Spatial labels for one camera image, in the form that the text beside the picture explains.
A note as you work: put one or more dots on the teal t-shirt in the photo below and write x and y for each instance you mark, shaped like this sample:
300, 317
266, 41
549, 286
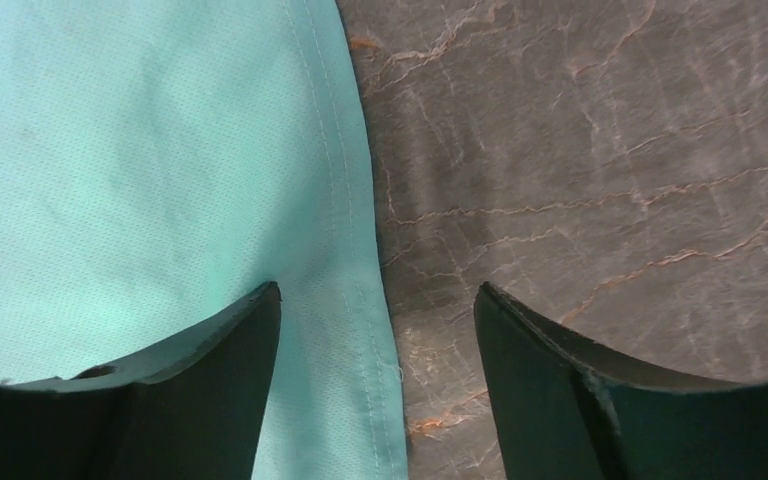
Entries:
160, 159

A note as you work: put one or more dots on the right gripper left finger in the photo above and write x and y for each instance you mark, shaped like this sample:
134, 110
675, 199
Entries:
190, 406

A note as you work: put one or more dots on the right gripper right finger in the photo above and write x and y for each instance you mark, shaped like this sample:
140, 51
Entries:
568, 407

